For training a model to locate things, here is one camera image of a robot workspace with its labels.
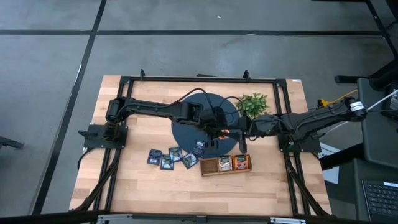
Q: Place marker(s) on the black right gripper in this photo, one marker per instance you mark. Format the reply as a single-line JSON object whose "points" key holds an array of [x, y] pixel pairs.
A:
{"points": [[244, 127]]}

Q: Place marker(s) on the small green potted plant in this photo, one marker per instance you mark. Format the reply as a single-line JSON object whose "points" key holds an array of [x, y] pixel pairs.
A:
{"points": [[253, 104]]}

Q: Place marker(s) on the orange peach tea bag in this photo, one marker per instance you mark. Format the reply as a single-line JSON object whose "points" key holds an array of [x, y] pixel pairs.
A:
{"points": [[241, 162], [224, 134]]}

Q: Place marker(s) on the dark grey desk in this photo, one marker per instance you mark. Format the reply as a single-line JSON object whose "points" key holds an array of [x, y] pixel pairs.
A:
{"points": [[345, 186]]}

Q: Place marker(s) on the black crossbar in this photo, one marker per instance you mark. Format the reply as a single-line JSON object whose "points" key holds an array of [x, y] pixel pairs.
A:
{"points": [[46, 217]]}

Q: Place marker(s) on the black device on desk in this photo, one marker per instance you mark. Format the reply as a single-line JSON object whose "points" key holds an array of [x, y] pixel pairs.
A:
{"points": [[392, 102]]}

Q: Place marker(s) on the silver aluminium extrusion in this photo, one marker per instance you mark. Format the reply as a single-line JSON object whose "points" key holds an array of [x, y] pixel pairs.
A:
{"points": [[287, 221], [113, 217]]}

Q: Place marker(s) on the dark laptop keyboard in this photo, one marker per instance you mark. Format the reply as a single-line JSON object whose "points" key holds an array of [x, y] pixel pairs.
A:
{"points": [[382, 197]]}

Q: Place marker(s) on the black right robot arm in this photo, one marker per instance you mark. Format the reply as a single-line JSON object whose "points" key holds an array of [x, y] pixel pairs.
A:
{"points": [[311, 121]]}

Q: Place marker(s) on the black aluminium table frame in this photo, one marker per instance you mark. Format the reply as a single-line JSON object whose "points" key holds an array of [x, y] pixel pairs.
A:
{"points": [[202, 79]]}

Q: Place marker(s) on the beige fruit tea bag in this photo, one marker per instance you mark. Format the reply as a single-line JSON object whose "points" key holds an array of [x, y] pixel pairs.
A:
{"points": [[225, 163]]}

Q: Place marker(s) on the black chair base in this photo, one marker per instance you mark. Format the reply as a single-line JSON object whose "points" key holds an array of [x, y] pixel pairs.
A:
{"points": [[382, 74]]}

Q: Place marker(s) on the dark blue blackcurrant tea bag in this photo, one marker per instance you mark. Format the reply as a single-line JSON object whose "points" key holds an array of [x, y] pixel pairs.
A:
{"points": [[175, 153], [190, 160], [154, 156], [167, 162], [199, 148]]}

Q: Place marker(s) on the wooden three-compartment tea box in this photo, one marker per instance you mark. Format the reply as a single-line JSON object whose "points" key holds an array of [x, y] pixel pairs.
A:
{"points": [[209, 166]]}

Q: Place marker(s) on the round dark woven placemat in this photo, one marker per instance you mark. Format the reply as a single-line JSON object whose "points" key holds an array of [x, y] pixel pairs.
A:
{"points": [[189, 137]]}

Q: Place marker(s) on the white paper sheet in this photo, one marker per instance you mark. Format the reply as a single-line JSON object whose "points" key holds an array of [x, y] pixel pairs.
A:
{"points": [[331, 174]]}

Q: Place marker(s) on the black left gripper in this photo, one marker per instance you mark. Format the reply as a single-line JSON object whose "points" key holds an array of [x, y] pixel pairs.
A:
{"points": [[214, 119]]}

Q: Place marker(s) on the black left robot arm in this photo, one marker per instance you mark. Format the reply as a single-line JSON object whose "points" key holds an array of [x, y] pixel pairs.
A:
{"points": [[155, 109]]}

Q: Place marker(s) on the dark chair leg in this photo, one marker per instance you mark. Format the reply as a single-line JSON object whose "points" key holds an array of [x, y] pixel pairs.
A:
{"points": [[9, 142]]}

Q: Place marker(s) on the black desk leg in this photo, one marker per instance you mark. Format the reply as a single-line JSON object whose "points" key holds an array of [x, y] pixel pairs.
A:
{"points": [[342, 157]]}

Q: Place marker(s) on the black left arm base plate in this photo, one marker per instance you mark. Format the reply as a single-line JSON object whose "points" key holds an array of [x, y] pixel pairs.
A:
{"points": [[93, 141]]}

